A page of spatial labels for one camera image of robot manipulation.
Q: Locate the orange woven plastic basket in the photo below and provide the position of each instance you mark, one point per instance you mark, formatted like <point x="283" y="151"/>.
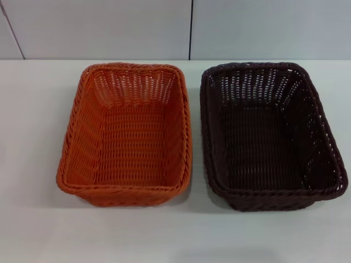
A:
<point x="131" y="142"/>

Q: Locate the dark brown woven plastic basket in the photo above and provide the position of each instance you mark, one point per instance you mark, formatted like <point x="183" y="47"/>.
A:
<point x="263" y="142"/>

